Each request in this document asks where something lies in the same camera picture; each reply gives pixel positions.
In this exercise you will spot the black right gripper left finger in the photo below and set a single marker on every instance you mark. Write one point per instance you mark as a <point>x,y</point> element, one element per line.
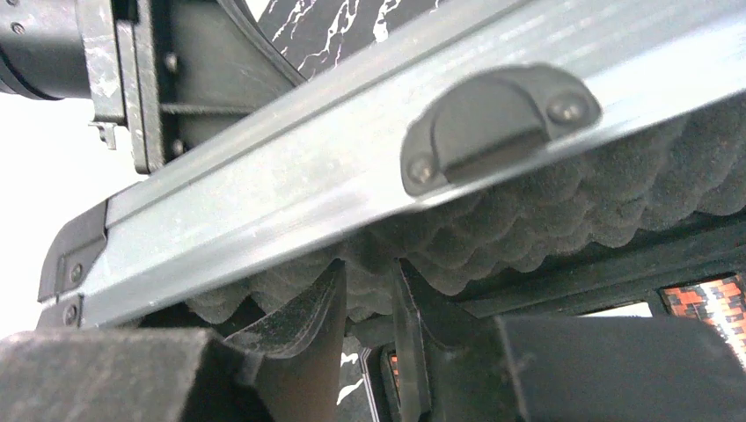
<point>284,367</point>

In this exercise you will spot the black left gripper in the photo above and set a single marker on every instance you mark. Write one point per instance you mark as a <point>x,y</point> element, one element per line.
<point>173,73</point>

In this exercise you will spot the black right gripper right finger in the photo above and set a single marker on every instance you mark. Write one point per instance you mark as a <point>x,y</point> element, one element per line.
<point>454,366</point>

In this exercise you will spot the black foam-lined poker case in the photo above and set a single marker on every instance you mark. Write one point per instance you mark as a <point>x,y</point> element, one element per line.
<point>481,136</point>

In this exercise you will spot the red black chip stack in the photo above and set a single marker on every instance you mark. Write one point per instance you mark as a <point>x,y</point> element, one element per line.
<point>718,301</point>

